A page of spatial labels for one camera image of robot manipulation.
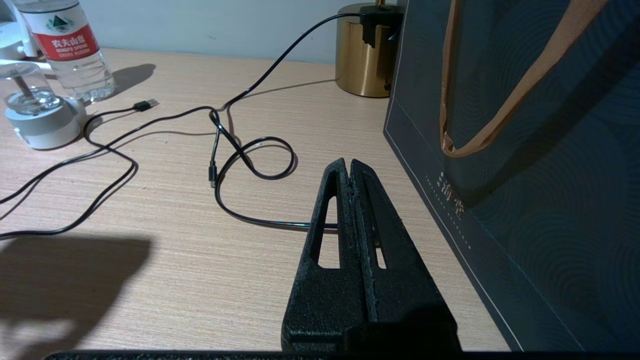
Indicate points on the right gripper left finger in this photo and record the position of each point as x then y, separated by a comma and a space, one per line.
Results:
325, 310

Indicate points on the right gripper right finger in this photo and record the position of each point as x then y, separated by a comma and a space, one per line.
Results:
400, 300

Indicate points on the black box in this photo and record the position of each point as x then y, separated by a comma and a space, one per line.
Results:
550, 225

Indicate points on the brass desk lamp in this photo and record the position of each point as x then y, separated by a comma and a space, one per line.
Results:
360, 70

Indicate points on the clear water bottle red cap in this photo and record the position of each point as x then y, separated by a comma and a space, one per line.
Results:
70, 45

